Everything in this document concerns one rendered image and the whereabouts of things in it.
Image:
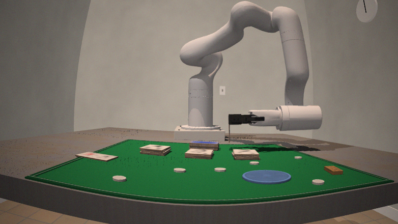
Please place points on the brown rectangular block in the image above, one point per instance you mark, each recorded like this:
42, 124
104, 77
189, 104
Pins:
333, 170

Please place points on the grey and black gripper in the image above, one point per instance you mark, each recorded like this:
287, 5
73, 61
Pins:
262, 118

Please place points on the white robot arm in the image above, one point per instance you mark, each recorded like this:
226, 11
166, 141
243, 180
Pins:
205, 52

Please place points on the blue round coaster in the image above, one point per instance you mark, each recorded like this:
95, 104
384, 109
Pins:
266, 177

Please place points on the green card table cloth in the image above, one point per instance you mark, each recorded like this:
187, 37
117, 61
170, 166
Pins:
154, 175

